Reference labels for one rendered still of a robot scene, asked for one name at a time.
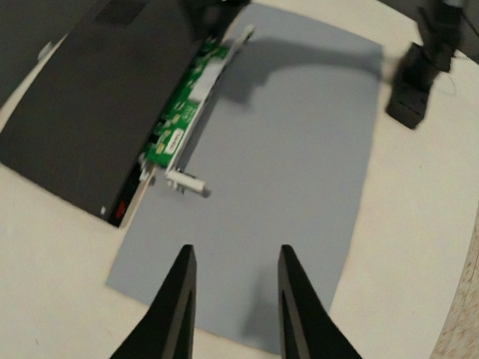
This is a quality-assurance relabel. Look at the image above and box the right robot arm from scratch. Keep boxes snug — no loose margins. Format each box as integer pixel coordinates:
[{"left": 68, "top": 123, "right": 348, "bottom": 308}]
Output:
[{"left": 393, "top": 0, "right": 472, "bottom": 126}]

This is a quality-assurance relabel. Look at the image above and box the grey flat mat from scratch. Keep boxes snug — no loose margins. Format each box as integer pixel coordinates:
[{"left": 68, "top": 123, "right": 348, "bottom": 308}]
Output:
[{"left": 105, "top": 0, "right": 387, "bottom": 356}]

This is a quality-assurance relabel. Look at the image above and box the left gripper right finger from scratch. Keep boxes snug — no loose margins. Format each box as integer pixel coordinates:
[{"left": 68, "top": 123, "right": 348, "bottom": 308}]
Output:
[{"left": 276, "top": 244, "right": 362, "bottom": 359}]

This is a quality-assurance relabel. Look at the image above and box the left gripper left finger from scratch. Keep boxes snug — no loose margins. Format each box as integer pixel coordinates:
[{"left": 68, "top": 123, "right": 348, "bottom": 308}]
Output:
[{"left": 110, "top": 244, "right": 198, "bottom": 359}]

